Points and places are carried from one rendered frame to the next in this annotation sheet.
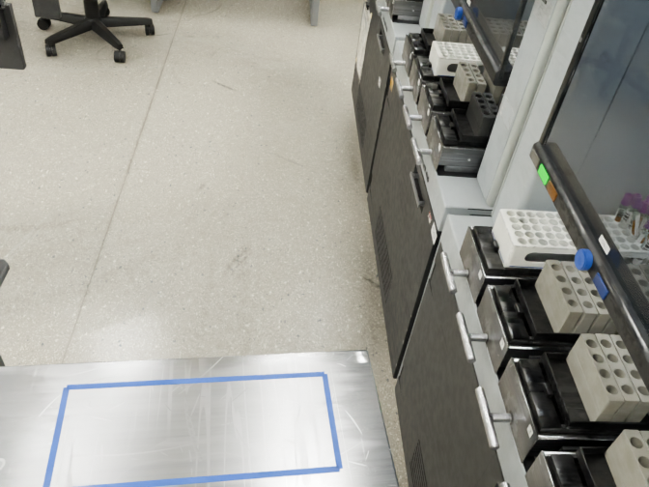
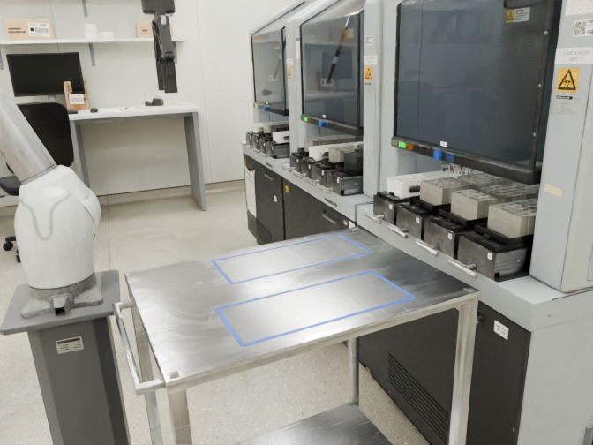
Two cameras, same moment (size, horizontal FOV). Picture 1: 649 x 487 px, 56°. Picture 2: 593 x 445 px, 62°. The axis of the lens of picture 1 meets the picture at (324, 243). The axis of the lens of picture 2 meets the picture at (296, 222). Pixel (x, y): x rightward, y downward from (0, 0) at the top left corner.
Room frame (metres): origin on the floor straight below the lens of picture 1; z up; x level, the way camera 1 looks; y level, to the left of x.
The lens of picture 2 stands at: (-0.64, 0.33, 1.25)
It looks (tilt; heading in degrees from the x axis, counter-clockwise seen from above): 18 degrees down; 348
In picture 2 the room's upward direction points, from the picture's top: 2 degrees counter-clockwise
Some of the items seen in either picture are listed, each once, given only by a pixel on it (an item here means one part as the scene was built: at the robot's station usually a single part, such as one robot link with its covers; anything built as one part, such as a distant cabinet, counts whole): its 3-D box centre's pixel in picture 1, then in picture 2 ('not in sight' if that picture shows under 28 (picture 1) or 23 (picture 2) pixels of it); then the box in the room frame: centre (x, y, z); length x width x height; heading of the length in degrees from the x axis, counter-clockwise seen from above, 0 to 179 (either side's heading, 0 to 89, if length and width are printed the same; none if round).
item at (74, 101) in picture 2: not in sight; (77, 95); (4.02, 1.21, 1.02); 0.22 x 0.17 x 0.24; 7
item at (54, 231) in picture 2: not in sight; (54, 232); (0.62, 0.68, 0.87); 0.18 x 0.16 x 0.22; 1
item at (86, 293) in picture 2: not in sight; (63, 289); (0.59, 0.67, 0.73); 0.22 x 0.18 x 0.06; 7
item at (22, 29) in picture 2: not in sight; (28, 30); (3.98, 1.48, 1.54); 0.33 x 0.20 x 0.15; 105
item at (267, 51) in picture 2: not in sight; (306, 53); (2.35, -0.40, 1.28); 0.61 x 0.51 x 0.63; 7
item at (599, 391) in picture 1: (592, 378); (466, 206); (0.54, -0.40, 0.85); 0.12 x 0.02 x 0.06; 7
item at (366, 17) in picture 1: (360, 38); (249, 190); (2.57, -0.03, 0.43); 0.27 x 0.02 x 0.36; 7
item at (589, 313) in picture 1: (572, 299); (440, 192); (0.70, -0.40, 0.85); 0.12 x 0.02 x 0.06; 7
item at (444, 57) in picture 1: (487, 64); (341, 152); (1.56, -0.36, 0.83); 0.30 x 0.10 x 0.06; 97
